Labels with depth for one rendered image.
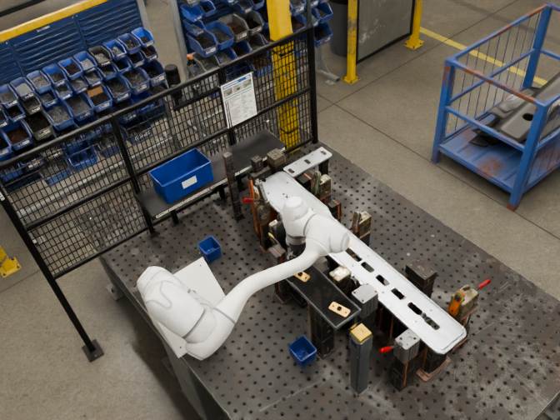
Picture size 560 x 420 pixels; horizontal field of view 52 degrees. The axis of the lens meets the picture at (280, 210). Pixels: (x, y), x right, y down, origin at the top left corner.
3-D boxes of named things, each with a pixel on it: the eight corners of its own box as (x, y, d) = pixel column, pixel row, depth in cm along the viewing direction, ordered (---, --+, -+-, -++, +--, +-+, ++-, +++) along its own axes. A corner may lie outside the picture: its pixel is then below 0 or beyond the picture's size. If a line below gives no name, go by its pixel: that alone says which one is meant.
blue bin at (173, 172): (215, 179, 320) (211, 161, 311) (167, 204, 308) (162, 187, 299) (199, 164, 330) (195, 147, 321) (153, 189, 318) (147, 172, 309)
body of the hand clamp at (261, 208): (275, 247, 324) (269, 204, 299) (265, 253, 322) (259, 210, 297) (269, 242, 328) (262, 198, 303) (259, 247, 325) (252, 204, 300)
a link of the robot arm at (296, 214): (277, 231, 230) (304, 245, 223) (274, 203, 219) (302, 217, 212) (294, 215, 235) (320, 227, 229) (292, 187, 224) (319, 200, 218)
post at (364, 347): (370, 388, 260) (374, 335, 229) (358, 397, 258) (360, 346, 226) (359, 376, 265) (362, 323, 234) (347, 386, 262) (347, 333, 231)
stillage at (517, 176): (521, 101, 517) (547, 0, 450) (605, 142, 470) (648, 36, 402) (430, 160, 470) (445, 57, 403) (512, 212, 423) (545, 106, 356)
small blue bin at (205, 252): (223, 256, 323) (221, 246, 317) (209, 265, 319) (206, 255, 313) (213, 245, 329) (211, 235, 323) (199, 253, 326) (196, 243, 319)
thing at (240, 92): (258, 115, 340) (252, 69, 318) (227, 131, 331) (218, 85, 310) (257, 113, 341) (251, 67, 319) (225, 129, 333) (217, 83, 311)
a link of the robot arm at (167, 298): (167, 313, 273) (130, 285, 269) (188, 286, 276) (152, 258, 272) (182, 347, 199) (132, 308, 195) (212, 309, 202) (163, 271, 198)
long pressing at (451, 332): (474, 329, 245) (475, 327, 244) (437, 359, 236) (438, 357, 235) (282, 170, 327) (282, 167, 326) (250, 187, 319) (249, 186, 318)
